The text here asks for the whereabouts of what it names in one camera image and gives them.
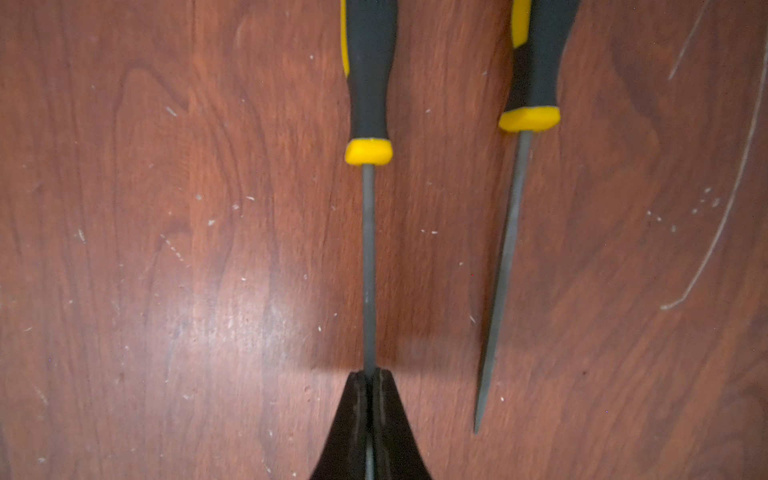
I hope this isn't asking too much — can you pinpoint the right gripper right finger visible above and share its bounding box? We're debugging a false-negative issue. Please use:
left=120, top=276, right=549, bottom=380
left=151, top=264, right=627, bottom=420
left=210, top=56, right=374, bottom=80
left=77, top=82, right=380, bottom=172
left=370, top=368, right=432, bottom=479

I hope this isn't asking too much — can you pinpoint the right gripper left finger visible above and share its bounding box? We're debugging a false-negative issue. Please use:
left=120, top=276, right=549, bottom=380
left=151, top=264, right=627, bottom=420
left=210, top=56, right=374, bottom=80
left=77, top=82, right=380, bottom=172
left=310, top=371, right=369, bottom=480

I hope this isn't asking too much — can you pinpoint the black yellow file tool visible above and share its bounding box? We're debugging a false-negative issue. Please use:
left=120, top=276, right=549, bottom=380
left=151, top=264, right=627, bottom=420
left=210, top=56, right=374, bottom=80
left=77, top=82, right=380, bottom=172
left=341, top=1, right=398, bottom=479
left=474, top=0, right=580, bottom=433

